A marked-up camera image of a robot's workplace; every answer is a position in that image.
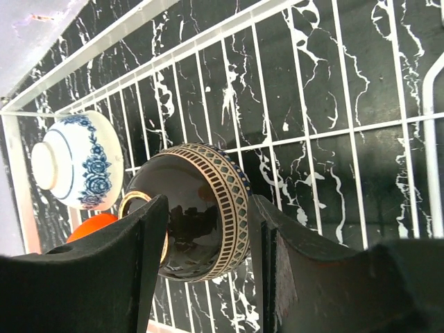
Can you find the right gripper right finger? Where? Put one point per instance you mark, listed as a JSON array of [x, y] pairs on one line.
[[308, 283]]

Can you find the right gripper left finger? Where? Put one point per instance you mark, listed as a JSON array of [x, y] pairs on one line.
[[103, 282]]

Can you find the orange bowl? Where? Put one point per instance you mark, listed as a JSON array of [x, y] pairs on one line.
[[91, 225]]

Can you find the blue floral white bowl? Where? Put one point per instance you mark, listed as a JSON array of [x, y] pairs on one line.
[[80, 161]]

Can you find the brown bowl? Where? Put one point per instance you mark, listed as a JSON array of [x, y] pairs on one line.
[[207, 232]]

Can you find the white wire dish rack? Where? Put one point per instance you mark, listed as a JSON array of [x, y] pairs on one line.
[[334, 109]]

